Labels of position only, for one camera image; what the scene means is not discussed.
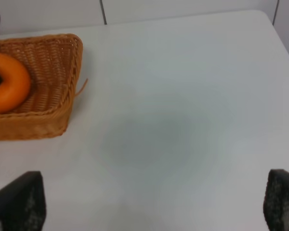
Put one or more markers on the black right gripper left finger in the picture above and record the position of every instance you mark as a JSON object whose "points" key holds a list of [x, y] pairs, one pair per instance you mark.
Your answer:
{"points": [[23, 203]]}

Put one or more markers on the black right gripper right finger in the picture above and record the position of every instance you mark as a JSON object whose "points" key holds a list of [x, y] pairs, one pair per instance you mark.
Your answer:
{"points": [[276, 200]]}

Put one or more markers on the orange with stem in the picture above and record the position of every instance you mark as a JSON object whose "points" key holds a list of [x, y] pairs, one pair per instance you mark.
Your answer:
{"points": [[15, 85]]}

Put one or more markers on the orange wicker basket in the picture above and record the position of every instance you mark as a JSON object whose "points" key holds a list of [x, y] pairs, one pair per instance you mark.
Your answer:
{"points": [[54, 63]]}

